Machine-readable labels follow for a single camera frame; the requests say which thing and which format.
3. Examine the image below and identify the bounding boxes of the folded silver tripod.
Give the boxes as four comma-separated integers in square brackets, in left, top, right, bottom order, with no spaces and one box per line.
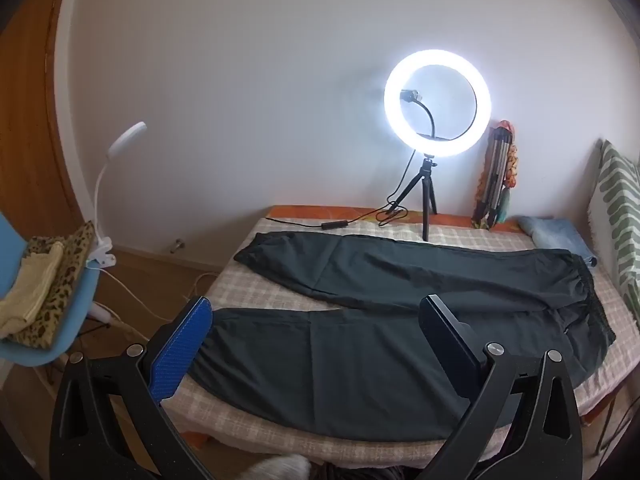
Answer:
[475,129,512,228]

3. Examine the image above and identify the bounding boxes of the black gooseneck phone holder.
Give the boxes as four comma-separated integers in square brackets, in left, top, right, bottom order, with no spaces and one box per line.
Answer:
[400,89,451,140]

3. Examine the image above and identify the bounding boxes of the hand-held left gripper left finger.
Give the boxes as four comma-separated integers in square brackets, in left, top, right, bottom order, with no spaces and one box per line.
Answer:
[49,296,213,480]

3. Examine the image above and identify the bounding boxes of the green patterned pillow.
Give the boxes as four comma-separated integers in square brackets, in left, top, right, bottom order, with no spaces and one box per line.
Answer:
[587,140,640,331]

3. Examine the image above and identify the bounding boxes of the white ring light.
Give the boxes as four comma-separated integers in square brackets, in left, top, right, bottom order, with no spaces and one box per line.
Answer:
[383,49,492,153]

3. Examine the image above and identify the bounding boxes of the white power cable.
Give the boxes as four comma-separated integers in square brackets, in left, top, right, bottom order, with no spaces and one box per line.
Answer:
[90,265,218,343]

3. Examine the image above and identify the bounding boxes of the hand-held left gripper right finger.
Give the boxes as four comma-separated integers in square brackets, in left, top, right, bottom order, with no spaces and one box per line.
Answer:
[419,295,583,480]

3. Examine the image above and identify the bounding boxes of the dark green pants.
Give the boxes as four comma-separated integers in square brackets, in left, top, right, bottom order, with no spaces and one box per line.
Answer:
[187,230,617,443]

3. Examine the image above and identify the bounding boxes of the wooden door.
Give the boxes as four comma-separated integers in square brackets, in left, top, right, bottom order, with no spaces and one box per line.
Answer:
[0,0,83,241]

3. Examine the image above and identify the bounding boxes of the black ring light cable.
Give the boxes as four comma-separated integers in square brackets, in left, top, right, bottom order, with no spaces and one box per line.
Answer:
[265,150,418,233]

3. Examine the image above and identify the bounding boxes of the white clip lamp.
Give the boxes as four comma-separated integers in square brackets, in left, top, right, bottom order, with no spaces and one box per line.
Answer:
[85,121,148,268]

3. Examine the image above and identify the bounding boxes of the blue folded towel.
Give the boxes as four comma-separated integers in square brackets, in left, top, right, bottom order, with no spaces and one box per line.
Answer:
[517,216,598,267]

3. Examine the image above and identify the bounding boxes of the leopard print cloth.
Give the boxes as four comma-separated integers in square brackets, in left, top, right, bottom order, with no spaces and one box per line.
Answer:
[10,221,97,348]

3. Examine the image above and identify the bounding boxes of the cream cloth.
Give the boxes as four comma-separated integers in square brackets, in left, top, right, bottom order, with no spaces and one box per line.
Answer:
[0,241,65,338]

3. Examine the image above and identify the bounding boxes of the blue plastic chair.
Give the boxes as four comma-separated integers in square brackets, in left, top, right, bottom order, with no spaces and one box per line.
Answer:
[0,210,101,366]

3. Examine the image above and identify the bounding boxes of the folded tripod with orange cloth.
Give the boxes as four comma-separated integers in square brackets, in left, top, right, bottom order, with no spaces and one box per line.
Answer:
[472,120,519,231]

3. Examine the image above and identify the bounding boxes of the pale fuzzy cloth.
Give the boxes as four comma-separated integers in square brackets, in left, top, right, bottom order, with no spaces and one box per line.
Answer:
[235,454,311,480]

